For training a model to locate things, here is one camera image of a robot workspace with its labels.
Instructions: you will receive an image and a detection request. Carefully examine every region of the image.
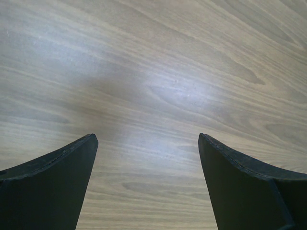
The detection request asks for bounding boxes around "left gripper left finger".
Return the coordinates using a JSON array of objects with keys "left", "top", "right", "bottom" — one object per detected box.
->
[{"left": 0, "top": 134, "right": 98, "bottom": 230}]

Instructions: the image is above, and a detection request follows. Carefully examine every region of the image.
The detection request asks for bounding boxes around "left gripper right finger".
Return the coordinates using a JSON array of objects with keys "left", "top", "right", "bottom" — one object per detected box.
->
[{"left": 198, "top": 134, "right": 307, "bottom": 230}]

